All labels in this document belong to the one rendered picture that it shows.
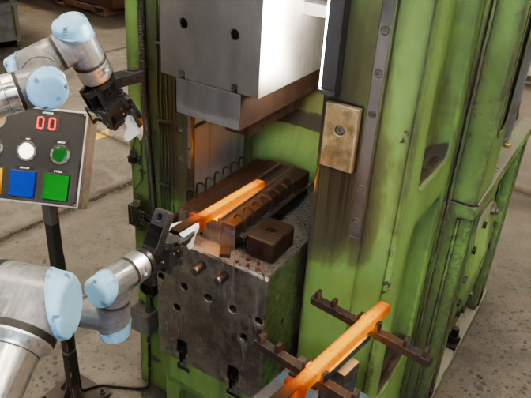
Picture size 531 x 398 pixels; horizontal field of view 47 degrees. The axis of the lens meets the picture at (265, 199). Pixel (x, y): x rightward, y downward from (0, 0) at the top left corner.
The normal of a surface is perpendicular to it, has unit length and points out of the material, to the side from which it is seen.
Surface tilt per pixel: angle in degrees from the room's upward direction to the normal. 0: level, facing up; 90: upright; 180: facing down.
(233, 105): 90
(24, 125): 60
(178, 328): 90
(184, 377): 90
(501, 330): 0
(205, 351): 90
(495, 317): 0
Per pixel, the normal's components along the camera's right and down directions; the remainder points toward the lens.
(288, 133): -0.53, 0.39
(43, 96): 0.43, 0.47
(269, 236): 0.06, -0.87
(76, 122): -0.07, -0.02
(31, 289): -0.03, -0.51
